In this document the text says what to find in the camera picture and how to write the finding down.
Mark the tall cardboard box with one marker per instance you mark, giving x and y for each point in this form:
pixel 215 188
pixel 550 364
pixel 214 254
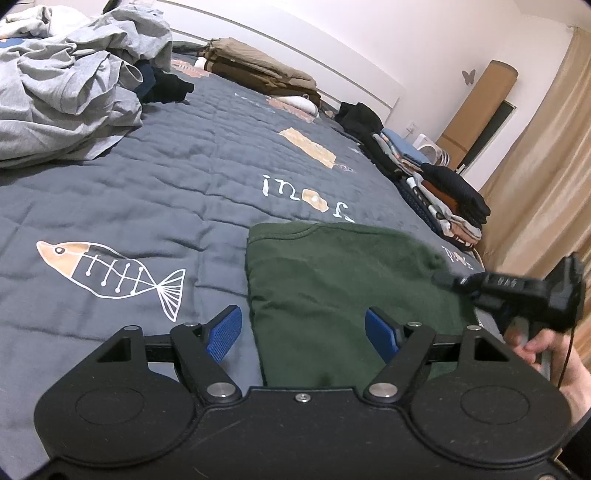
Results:
pixel 485 101

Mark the khaki folded blanket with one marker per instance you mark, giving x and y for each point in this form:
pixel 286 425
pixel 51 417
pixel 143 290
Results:
pixel 258 64

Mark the person's right forearm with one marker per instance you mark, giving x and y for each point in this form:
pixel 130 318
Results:
pixel 579 387

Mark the person's right hand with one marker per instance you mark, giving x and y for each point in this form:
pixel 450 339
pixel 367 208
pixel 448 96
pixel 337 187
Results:
pixel 547 353

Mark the grey clothes pile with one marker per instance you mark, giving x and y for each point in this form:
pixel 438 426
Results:
pixel 60 92

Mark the clothes stack with blue top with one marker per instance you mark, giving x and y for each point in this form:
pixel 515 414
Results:
pixel 406 145

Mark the white wall socket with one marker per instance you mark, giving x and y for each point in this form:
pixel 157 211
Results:
pixel 411 130

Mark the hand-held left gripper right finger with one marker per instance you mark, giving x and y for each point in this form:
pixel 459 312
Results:
pixel 381 332

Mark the white pillow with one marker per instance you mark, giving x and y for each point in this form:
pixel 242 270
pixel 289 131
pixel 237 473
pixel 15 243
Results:
pixel 300 106

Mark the white headboard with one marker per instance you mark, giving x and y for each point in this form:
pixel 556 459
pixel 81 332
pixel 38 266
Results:
pixel 300 41

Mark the dark window pane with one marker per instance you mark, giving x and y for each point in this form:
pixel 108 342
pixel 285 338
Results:
pixel 496 127

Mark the black clothes pile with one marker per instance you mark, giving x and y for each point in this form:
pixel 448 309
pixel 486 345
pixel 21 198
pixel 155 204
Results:
pixel 360 120

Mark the black crumpled garment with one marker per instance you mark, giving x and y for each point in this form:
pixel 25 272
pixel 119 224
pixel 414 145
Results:
pixel 168 87

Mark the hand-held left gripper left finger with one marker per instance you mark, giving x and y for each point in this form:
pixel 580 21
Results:
pixel 226 330

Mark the clothes stack with black top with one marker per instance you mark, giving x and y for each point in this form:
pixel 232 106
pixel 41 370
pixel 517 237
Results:
pixel 457 198

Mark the white fan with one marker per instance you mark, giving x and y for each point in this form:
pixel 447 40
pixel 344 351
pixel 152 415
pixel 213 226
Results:
pixel 431 150

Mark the beige curtain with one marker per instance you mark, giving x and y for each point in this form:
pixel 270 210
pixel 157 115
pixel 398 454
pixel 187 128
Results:
pixel 545 161

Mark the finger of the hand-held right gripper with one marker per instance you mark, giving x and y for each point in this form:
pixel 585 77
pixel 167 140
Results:
pixel 457 280

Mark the grey quilted bedspread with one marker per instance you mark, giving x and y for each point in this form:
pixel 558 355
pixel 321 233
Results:
pixel 138 194

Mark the green t-shirt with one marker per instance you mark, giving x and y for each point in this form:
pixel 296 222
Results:
pixel 332 286

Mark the butterfly wall sticker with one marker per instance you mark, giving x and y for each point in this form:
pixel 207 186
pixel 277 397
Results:
pixel 469 76

